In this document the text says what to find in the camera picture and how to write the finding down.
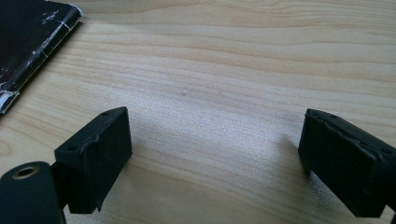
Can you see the black book with red cover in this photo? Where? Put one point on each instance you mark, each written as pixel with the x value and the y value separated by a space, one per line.
pixel 25 40

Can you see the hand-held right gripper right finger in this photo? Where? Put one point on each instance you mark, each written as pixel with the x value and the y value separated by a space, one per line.
pixel 348 168

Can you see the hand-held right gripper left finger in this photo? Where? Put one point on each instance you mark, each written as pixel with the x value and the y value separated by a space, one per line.
pixel 93 168

